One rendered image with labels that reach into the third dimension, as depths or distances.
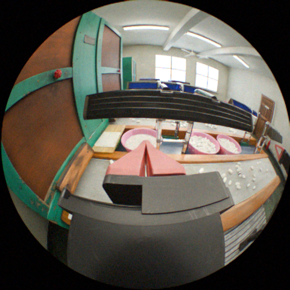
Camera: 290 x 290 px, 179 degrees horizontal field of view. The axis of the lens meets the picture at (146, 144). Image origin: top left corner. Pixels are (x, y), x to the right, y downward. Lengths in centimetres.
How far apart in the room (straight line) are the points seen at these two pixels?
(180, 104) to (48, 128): 45
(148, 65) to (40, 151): 517
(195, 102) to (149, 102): 12
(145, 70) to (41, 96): 503
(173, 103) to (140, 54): 518
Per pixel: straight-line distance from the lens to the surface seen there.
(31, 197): 42
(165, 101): 27
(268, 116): 515
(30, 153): 40
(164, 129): 80
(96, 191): 50
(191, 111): 28
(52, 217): 50
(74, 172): 48
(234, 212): 55
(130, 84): 84
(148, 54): 539
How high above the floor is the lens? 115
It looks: 37 degrees down
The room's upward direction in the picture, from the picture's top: straight up
